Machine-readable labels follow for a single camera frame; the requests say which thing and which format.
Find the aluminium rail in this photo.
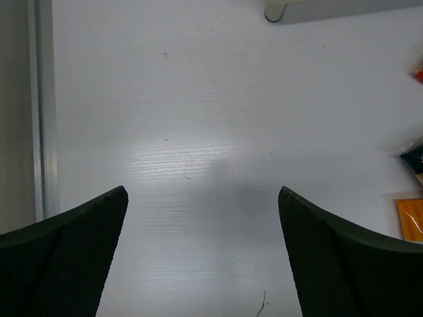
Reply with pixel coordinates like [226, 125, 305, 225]
[27, 1, 59, 221]

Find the white two-tier shelf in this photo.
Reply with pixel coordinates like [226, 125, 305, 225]
[264, 1, 422, 25]

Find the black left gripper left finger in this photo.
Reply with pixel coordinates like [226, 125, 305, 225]
[1, 186, 128, 316]

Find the red spaghetti packet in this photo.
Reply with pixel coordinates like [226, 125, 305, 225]
[410, 61, 423, 84]

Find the dark blue pasta bag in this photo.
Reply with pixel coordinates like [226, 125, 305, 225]
[398, 135, 423, 184]

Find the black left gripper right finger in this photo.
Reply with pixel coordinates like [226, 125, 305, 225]
[278, 187, 422, 316]

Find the orange blue orecchiette pasta bag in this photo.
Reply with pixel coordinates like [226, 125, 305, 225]
[396, 199, 423, 244]

